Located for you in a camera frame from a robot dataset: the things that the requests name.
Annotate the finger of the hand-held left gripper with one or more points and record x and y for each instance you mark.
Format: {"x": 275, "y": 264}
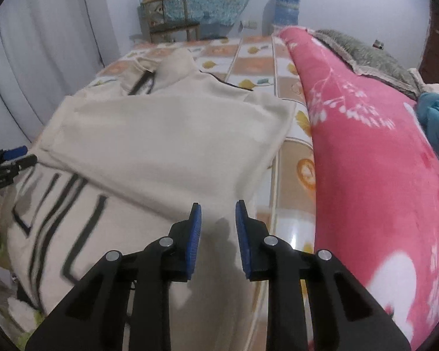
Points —
{"x": 14, "y": 152}
{"x": 22, "y": 162}

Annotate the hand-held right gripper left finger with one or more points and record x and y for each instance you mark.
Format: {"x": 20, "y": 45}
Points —
{"x": 194, "y": 241}

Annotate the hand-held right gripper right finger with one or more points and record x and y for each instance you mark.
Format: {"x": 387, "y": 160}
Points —
{"x": 243, "y": 241}

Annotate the cream zip jacket black trim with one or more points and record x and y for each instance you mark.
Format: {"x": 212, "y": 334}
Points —
{"x": 168, "y": 135}

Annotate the white curtain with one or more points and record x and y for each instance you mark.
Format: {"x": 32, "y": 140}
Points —
{"x": 40, "y": 44}

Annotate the green white patterned cloth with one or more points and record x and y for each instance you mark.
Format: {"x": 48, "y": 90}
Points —
{"x": 14, "y": 310}

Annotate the pink floral blanket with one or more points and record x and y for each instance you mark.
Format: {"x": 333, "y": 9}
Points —
{"x": 369, "y": 190}

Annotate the wooden chair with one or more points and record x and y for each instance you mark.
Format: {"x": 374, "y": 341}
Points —
{"x": 168, "y": 18}

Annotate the white water dispenser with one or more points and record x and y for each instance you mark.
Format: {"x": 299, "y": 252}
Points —
{"x": 278, "y": 27}

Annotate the grey green pillow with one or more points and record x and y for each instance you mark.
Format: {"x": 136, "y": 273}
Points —
{"x": 373, "y": 58}

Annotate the small dark jar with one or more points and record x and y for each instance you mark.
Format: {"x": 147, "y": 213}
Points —
{"x": 378, "y": 44}

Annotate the blue water bottle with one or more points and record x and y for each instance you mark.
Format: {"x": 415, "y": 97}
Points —
{"x": 287, "y": 5}

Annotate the pale folded cloth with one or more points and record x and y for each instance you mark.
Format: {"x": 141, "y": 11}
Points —
{"x": 428, "y": 84}

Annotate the white wall socket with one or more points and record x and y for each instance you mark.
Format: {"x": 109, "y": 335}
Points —
{"x": 249, "y": 25}

